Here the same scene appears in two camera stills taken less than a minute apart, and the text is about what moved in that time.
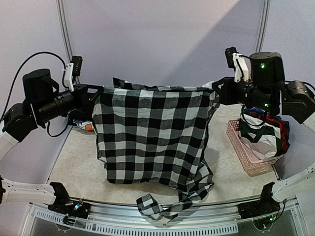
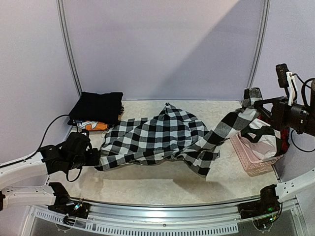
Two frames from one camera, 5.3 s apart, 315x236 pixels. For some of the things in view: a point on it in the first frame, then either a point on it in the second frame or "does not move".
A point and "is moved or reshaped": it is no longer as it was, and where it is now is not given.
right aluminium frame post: [265, 16] does not move
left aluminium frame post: [65, 30] does not move
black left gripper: [83, 100] to [94, 159]
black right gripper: [231, 89] to [274, 114]
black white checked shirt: [155, 135] is moved or reshaped
